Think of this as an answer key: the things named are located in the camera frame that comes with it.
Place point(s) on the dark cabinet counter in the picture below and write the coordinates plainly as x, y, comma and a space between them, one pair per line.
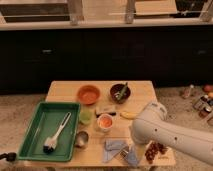
33, 55

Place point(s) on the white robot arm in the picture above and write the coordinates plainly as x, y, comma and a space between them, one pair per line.
151, 124

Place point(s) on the white cup orange inside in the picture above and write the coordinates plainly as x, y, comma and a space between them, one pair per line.
105, 122

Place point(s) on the blue grey towel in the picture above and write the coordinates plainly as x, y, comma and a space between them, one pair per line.
112, 148

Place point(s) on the yellow banana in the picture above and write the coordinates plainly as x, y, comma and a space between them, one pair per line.
128, 115

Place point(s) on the green utensil in bowl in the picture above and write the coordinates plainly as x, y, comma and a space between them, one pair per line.
121, 92

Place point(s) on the green plastic cup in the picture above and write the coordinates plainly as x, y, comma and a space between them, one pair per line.
85, 117

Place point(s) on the black object at corner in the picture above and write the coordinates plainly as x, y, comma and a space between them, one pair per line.
10, 157

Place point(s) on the red grape bunch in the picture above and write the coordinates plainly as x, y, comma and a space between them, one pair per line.
153, 149

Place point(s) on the wooden table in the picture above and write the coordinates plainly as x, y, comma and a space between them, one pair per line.
142, 92

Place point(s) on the small metal cup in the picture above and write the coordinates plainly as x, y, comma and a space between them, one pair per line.
82, 139

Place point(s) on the dark brown bowl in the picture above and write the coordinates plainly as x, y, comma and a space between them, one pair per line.
116, 88

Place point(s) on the green plastic tray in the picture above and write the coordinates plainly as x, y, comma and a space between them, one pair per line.
45, 122

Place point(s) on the blue sponge pad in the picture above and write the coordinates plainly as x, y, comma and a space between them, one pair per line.
131, 157

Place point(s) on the orange red bowl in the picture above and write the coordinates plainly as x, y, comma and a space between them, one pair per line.
88, 94

